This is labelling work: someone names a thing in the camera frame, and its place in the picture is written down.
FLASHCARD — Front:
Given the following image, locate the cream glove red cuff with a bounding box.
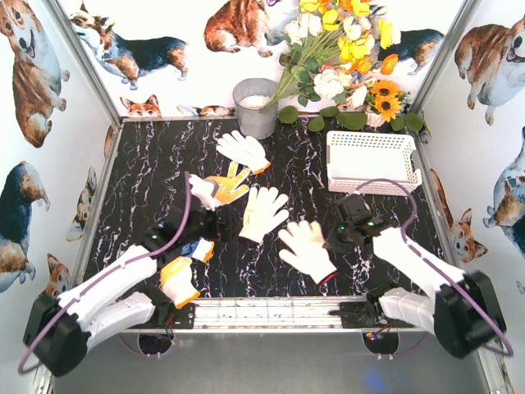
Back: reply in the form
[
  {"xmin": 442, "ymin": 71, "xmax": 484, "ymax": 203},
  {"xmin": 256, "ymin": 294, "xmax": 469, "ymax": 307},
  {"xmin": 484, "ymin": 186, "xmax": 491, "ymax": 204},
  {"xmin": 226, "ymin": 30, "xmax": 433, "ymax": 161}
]
[{"xmin": 278, "ymin": 221, "xmax": 337, "ymax": 285}]

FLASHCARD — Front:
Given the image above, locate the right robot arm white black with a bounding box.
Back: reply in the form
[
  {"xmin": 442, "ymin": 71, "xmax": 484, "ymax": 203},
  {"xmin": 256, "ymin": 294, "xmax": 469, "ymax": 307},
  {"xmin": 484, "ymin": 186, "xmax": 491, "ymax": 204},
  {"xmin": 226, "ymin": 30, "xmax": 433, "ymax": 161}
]
[{"xmin": 325, "ymin": 194, "xmax": 513, "ymax": 359}]

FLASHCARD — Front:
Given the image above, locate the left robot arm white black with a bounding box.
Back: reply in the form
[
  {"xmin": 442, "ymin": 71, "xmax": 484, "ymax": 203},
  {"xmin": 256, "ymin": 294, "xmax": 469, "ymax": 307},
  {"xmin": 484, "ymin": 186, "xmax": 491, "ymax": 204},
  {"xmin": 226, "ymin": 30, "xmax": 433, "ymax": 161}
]
[{"xmin": 23, "ymin": 208, "xmax": 239, "ymax": 377}]

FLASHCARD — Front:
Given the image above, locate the white perforated storage basket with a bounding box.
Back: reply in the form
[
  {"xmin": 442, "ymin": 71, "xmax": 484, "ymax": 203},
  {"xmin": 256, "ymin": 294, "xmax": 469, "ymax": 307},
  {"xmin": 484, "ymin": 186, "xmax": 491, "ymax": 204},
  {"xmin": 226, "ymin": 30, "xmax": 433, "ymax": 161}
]
[{"xmin": 326, "ymin": 131, "xmax": 422, "ymax": 195}]

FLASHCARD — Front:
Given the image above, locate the yellow coated glove upper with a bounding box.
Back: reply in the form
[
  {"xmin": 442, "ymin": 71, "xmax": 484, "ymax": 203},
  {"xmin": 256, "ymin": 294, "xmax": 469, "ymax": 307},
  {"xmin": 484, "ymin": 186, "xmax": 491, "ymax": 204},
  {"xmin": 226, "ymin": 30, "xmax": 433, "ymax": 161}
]
[{"xmin": 205, "ymin": 161, "xmax": 251, "ymax": 207}]

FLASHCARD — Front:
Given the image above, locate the yellow coated glove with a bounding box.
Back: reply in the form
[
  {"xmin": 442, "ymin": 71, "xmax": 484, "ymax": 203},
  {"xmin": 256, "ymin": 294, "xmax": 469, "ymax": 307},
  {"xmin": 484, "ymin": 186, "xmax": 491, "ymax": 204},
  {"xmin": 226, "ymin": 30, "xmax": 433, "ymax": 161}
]
[
  {"xmin": 205, "ymin": 161, "xmax": 251, "ymax": 207},
  {"xmin": 160, "ymin": 256, "xmax": 200, "ymax": 309}
]

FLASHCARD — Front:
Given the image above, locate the blue dotted glove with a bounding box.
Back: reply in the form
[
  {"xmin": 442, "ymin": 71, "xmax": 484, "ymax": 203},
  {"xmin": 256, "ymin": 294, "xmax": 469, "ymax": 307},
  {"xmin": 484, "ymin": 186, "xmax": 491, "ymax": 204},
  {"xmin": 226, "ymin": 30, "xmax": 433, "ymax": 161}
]
[{"xmin": 180, "ymin": 238, "xmax": 215, "ymax": 263}]

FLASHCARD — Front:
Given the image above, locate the white glove orange cuff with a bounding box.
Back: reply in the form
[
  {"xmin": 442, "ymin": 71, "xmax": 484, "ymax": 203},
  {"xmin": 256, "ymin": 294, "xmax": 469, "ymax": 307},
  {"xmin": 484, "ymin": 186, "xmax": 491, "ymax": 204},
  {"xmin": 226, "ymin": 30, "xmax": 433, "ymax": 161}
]
[{"xmin": 217, "ymin": 131, "xmax": 271, "ymax": 175}]

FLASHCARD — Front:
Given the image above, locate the yellow coated glove lower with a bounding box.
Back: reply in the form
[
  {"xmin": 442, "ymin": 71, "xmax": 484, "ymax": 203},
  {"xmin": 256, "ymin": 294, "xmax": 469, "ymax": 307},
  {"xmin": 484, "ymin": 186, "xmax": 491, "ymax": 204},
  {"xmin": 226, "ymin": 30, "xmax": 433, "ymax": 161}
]
[{"xmin": 160, "ymin": 256, "xmax": 200, "ymax": 309}]

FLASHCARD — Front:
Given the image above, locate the grey metal bucket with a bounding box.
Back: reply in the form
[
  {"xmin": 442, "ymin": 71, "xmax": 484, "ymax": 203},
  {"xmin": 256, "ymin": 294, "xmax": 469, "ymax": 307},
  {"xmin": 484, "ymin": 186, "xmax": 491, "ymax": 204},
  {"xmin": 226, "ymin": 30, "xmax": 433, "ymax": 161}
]
[{"xmin": 232, "ymin": 78, "xmax": 278, "ymax": 140}]

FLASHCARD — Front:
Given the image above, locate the artificial flower bouquet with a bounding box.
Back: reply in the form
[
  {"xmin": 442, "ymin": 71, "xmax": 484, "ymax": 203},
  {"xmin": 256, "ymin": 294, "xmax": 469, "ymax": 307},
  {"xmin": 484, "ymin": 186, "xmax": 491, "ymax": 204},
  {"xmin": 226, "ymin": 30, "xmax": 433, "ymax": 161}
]
[{"xmin": 262, "ymin": 0, "xmax": 426, "ymax": 133}]

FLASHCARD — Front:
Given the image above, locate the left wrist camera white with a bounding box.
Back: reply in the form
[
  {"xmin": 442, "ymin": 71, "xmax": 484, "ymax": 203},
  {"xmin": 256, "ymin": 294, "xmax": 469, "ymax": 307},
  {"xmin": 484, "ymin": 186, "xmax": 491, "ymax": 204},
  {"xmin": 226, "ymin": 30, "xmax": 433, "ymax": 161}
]
[{"xmin": 189, "ymin": 174, "xmax": 222, "ymax": 211}]

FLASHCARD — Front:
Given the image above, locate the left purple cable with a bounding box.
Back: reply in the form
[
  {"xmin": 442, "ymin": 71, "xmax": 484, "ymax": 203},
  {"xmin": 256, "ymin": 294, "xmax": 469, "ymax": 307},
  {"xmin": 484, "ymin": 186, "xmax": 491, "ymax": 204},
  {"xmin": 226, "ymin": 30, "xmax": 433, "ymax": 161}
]
[{"xmin": 16, "ymin": 172, "xmax": 194, "ymax": 374}]

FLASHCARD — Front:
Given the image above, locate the purple cable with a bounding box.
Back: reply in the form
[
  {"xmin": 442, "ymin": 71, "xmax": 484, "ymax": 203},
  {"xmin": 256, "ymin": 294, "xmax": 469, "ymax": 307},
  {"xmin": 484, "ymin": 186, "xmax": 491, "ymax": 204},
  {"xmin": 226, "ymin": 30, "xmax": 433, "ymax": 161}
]
[
  {"xmin": 16, "ymin": 172, "xmax": 194, "ymax": 374},
  {"xmin": 354, "ymin": 178, "xmax": 514, "ymax": 357}
]

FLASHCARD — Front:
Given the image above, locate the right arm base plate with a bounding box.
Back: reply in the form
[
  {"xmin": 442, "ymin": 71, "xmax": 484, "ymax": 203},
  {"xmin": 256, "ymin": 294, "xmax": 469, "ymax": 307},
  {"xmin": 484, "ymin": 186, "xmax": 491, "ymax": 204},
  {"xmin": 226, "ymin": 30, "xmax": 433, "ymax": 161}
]
[{"xmin": 334, "ymin": 302, "xmax": 413, "ymax": 328}]

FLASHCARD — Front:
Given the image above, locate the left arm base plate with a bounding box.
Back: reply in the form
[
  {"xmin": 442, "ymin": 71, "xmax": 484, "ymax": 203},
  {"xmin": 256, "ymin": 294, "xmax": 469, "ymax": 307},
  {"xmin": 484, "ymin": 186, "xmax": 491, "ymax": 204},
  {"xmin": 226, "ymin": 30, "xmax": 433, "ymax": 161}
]
[{"xmin": 132, "ymin": 303, "xmax": 196, "ymax": 329}]

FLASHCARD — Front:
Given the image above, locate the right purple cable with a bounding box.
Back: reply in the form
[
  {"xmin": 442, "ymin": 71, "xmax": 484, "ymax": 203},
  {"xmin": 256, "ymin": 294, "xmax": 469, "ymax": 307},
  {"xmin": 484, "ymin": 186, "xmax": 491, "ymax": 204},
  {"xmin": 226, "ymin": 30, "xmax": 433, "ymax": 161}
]
[{"xmin": 354, "ymin": 178, "xmax": 514, "ymax": 357}]

